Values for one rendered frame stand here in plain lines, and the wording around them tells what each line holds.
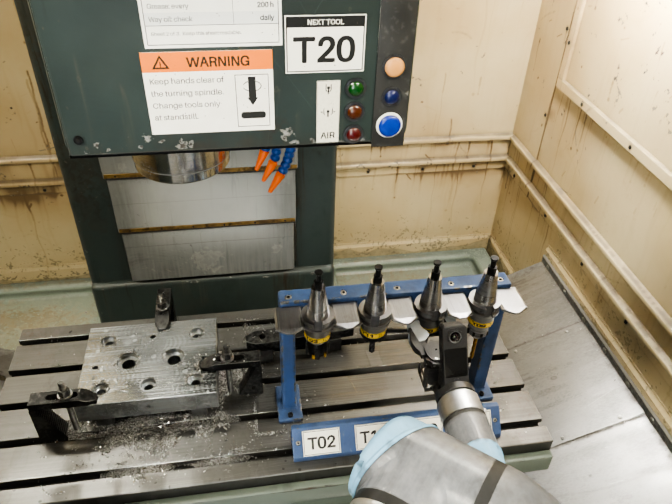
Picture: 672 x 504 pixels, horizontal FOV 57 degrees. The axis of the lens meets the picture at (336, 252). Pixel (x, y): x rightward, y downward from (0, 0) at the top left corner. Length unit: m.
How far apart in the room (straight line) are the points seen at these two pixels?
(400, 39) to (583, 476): 1.13
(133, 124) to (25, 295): 1.59
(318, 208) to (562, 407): 0.82
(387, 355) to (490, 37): 1.02
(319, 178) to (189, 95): 0.90
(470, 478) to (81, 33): 0.65
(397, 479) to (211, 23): 0.55
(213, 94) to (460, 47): 1.29
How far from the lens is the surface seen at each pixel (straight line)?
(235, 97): 0.80
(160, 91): 0.81
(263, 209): 1.65
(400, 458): 0.72
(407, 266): 2.31
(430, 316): 1.19
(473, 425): 1.06
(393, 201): 2.19
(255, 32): 0.78
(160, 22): 0.78
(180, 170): 1.00
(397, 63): 0.81
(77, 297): 2.31
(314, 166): 1.64
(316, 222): 1.74
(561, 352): 1.79
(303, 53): 0.79
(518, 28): 2.05
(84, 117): 0.83
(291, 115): 0.82
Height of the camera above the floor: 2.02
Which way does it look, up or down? 37 degrees down
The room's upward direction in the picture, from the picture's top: 2 degrees clockwise
